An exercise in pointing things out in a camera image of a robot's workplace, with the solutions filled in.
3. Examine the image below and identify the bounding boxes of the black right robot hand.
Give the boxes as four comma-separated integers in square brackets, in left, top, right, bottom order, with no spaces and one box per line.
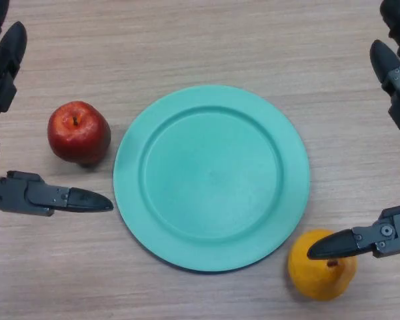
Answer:
[306,0,400,261]

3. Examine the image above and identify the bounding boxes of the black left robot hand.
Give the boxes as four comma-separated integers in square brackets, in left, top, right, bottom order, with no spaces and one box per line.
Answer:
[0,0,115,217]

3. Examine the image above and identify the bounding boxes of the red apple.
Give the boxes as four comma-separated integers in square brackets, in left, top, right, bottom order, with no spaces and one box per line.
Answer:
[47,101,112,167]

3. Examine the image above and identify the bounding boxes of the green round plate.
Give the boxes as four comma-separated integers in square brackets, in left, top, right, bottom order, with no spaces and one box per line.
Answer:
[112,85,311,275]

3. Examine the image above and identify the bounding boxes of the yellow pear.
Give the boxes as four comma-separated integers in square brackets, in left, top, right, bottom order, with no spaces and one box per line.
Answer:
[288,229,358,302]

